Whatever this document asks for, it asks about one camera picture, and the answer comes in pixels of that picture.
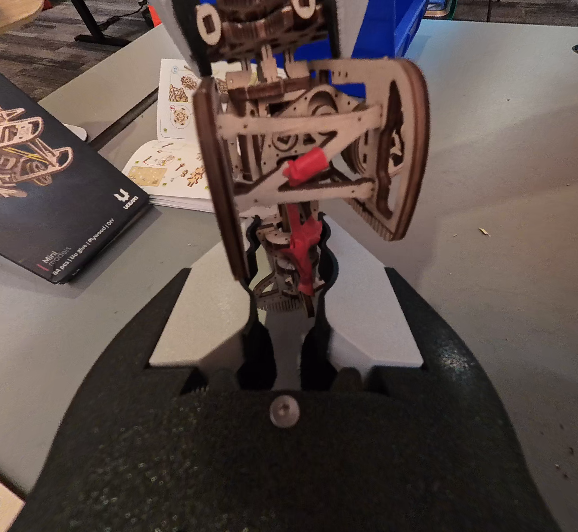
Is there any wooden biplane model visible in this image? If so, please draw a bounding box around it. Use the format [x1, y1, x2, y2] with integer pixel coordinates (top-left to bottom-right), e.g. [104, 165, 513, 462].
[193, 56, 430, 318]

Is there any black desk leg frame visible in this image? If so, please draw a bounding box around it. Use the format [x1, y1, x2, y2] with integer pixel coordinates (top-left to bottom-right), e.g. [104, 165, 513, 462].
[45, 0, 119, 46]

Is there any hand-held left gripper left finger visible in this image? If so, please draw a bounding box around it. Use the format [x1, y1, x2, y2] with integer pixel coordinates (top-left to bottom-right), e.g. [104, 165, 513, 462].
[148, 218, 263, 369]

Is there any instruction booklet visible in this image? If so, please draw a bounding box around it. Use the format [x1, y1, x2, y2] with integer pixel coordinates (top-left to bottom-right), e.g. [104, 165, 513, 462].
[122, 58, 217, 213]

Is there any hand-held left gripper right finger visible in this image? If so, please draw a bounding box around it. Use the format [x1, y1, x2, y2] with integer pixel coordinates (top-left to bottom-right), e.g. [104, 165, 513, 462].
[316, 215, 425, 389]

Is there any black model kit box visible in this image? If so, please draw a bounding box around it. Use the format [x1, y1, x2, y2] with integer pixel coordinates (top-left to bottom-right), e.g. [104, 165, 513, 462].
[0, 73, 151, 285]

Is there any blue plastic bin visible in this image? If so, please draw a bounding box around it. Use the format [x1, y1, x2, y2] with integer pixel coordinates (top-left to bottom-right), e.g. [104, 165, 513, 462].
[186, 0, 435, 90]

